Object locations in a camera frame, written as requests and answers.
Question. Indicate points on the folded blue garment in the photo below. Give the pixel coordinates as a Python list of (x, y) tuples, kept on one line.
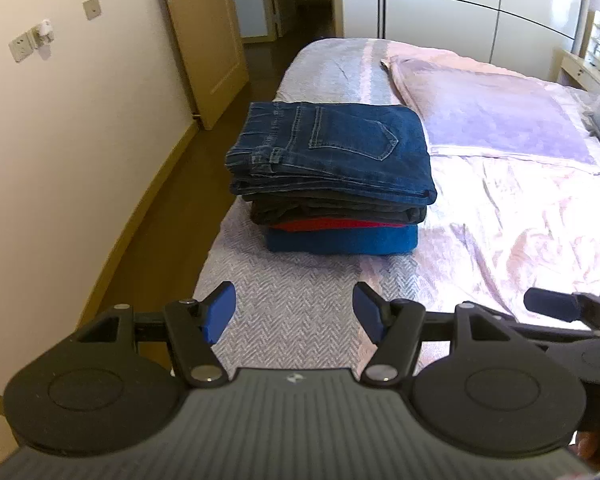
[(340, 241)]

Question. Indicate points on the folded red garment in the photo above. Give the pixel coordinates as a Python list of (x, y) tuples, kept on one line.
[(325, 224)]

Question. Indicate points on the folded dark grey pants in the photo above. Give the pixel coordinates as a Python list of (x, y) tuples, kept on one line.
[(330, 208)]

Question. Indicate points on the person's right hand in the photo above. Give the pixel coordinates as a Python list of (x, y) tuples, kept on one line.
[(586, 446)]

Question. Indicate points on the blue denim jeans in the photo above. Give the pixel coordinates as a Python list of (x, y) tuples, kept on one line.
[(340, 150)]

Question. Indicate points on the purple pillowcase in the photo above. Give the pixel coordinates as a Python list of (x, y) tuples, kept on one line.
[(490, 110)]

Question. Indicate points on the wall socket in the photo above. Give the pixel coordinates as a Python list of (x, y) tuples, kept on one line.
[(21, 47)]

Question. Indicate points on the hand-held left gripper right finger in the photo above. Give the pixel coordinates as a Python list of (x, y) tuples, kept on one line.
[(367, 310)]

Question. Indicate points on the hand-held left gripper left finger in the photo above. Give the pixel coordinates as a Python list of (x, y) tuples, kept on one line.
[(220, 310)]

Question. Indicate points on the pink bed sheet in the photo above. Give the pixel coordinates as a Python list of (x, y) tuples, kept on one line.
[(505, 210)]

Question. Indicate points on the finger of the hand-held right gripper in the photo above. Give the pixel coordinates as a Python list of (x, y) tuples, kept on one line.
[(550, 305)]

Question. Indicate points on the wall switch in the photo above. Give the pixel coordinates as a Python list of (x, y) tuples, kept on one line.
[(92, 7)]

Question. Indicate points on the wooden door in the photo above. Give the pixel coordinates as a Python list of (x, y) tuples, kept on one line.
[(205, 35)]

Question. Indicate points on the cream dresser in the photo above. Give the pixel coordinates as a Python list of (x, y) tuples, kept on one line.
[(587, 65)]

